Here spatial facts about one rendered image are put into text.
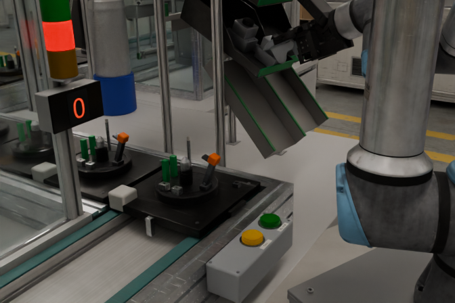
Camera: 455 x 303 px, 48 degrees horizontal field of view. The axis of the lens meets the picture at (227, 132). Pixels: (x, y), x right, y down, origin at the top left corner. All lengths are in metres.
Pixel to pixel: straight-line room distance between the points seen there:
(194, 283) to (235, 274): 0.07
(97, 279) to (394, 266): 0.52
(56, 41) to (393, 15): 0.57
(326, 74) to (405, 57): 4.74
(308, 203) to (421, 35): 0.73
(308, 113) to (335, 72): 3.90
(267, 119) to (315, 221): 0.29
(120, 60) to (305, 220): 1.04
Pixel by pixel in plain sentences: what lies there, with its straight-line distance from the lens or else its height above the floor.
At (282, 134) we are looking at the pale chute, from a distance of 1.31.
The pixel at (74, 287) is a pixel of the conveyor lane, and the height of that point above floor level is 0.92.
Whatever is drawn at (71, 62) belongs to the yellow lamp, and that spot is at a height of 1.29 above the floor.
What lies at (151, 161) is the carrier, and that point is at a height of 0.97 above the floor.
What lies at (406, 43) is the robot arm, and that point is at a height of 1.36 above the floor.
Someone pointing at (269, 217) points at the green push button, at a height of 0.97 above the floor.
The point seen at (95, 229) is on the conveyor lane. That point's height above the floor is 0.94.
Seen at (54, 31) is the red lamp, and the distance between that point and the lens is 0.94.
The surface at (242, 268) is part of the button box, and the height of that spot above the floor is 0.96.
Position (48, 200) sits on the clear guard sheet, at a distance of 1.05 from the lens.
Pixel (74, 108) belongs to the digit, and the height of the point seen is 1.20.
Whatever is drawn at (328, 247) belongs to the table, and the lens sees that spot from 1.15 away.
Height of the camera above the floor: 1.48
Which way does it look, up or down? 21 degrees down
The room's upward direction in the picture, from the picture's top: 1 degrees counter-clockwise
